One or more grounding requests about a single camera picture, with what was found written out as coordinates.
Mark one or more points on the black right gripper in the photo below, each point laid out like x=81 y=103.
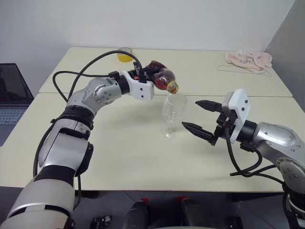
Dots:
x=220 y=132

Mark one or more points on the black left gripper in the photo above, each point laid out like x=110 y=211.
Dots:
x=143 y=74

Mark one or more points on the brown drink bottle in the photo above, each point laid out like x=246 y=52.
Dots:
x=165 y=78

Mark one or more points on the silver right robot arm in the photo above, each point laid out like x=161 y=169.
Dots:
x=276 y=136

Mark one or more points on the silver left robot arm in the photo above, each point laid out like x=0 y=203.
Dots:
x=59 y=148

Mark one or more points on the clear wine glass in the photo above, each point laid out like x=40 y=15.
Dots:
x=173 y=112

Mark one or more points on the glass of orange juice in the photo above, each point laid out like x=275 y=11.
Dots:
x=124 y=57

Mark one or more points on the clear plastic sheet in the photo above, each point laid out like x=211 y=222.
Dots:
x=238 y=69

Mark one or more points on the pink towel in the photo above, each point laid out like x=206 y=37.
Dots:
x=252 y=60

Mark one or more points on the dark rounded shape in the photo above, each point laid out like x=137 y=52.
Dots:
x=135 y=214
x=193 y=213

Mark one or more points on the black open laptop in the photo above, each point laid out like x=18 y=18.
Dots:
x=13 y=90

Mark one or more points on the small black device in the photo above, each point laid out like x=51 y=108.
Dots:
x=101 y=221

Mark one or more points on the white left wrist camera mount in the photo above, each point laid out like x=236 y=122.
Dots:
x=141 y=90

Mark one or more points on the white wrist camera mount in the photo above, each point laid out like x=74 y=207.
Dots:
x=241 y=105
x=141 y=90

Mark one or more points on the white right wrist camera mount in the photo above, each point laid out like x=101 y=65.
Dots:
x=241 y=105

